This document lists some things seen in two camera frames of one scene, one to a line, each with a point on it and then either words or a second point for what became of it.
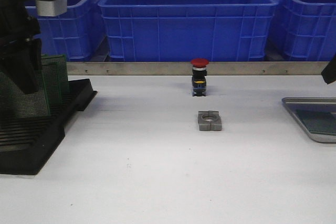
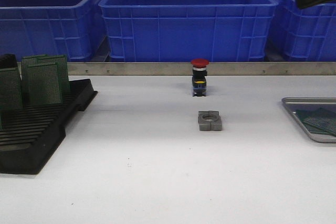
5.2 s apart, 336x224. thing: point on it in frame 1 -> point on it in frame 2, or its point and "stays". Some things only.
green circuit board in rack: x=52 y=81 stays
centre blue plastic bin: x=193 y=20 stays
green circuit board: x=14 y=103 -> x=317 y=117
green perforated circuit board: x=319 y=121 stays
